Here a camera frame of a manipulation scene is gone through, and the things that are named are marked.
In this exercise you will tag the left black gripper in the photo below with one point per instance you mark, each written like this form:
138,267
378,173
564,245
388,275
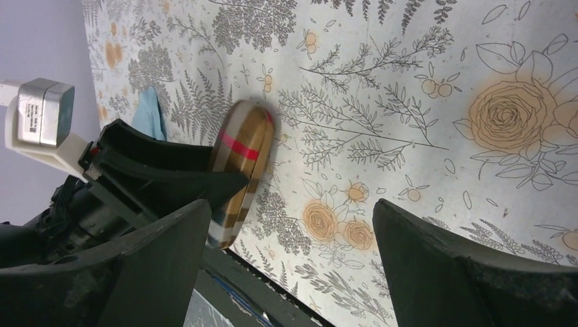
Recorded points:
138,176

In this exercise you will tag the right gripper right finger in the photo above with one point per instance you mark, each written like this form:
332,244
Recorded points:
438,278

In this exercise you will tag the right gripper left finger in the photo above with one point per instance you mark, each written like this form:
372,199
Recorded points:
144,278

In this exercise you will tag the plaid glasses case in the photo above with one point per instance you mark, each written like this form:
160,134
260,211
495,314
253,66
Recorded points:
243,145

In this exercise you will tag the left blue cleaning cloth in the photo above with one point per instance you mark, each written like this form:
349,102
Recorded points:
147,118

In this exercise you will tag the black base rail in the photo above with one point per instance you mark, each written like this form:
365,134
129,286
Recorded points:
231,292

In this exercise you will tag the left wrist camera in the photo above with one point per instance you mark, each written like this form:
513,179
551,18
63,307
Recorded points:
38,122

